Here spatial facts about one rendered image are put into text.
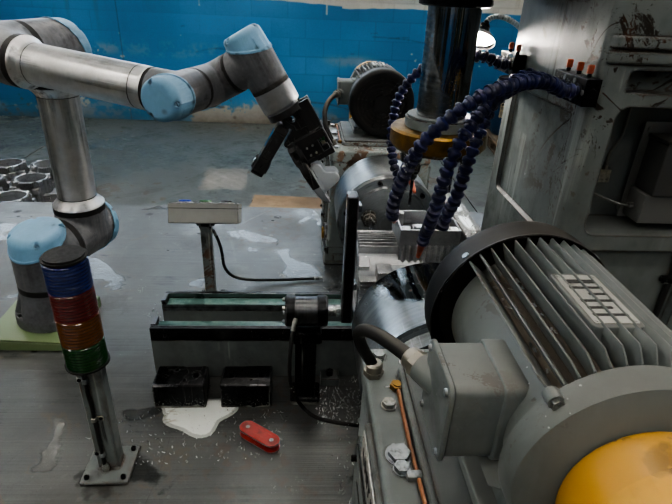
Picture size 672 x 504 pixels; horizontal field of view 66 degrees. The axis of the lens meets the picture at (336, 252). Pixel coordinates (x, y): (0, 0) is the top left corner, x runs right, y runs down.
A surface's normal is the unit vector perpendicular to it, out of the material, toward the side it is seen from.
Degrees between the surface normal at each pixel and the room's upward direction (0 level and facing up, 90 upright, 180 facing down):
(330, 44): 90
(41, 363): 0
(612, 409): 71
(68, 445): 0
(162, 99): 91
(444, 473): 0
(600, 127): 90
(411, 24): 90
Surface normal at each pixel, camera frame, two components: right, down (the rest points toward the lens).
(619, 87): 0.06, 0.46
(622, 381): -0.24, -0.86
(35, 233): 0.05, -0.80
